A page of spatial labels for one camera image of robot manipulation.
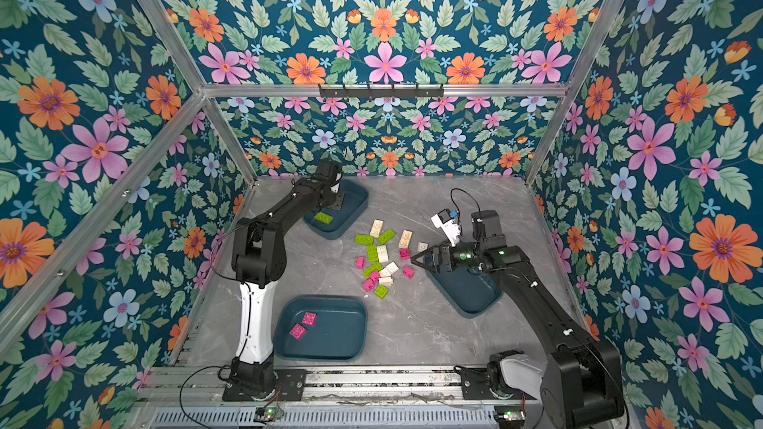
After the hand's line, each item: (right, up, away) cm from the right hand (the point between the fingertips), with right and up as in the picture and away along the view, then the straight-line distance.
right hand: (422, 255), depth 75 cm
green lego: (-19, +1, +26) cm, 32 cm away
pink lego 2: (-4, -3, +21) cm, 22 cm away
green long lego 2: (-32, +8, +30) cm, 45 cm away
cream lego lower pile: (-10, -11, +16) cm, 22 cm away
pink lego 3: (-3, -9, +18) cm, 20 cm away
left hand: (-28, +18, +27) cm, 43 cm away
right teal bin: (+15, -14, +13) cm, 24 cm away
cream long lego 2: (-4, +1, +26) cm, 27 cm away
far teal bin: (-23, +12, +33) cm, 42 cm away
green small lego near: (-11, -13, +14) cm, 22 cm away
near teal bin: (-23, -23, +7) cm, 33 cm away
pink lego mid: (-19, -6, +20) cm, 28 cm away
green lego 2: (-15, -8, +19) cm, 25 cm away
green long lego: (-11, +2, +27) cm, 29 cm away
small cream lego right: (+2, -1, +24) cm, 24 cm away
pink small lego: (-32, -20, +9) cm, 38 cm away
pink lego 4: (-15, -12, +15) cm, 24 cm away
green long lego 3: (-15, -3, +23) cm, 28 cm away
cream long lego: (-14, +5, +29) cm, 33 cm away
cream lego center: (-12, -3, +21) cm, 24 cm away
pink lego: (-34, -22, +6) cm, 41 cm away
